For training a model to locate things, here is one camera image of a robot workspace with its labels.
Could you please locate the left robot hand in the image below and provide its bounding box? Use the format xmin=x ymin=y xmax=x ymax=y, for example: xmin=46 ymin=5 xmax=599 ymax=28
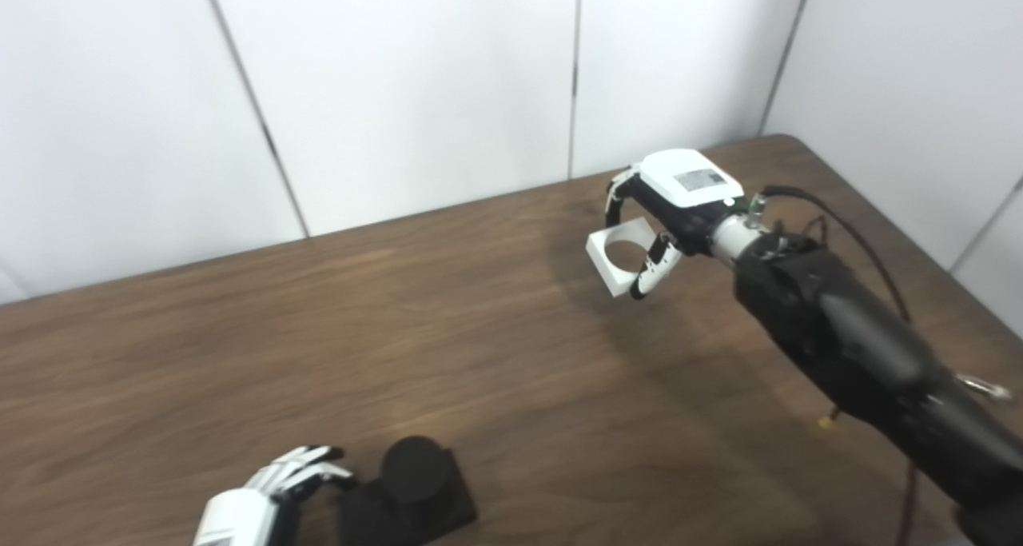
xmin=192 ymin=445 xmax=358 ymax=546

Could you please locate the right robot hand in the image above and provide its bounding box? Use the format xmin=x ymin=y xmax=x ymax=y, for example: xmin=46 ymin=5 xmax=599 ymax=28
xmin=604 ymin=149 xmax=745 ymax=301

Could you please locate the white square piece with hole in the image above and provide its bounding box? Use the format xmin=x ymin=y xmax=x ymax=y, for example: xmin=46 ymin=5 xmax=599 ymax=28
xmin=585 ymin=217 xmax=669 ymax=298

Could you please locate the black peg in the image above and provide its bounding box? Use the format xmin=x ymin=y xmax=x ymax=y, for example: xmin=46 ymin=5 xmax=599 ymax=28
xmin=336 ymin=436 xmax=479 ymax=546

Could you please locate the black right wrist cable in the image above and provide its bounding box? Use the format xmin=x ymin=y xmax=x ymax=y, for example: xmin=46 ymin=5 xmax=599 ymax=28
xmin=749 ymin=184 xmax=921 ymax=546

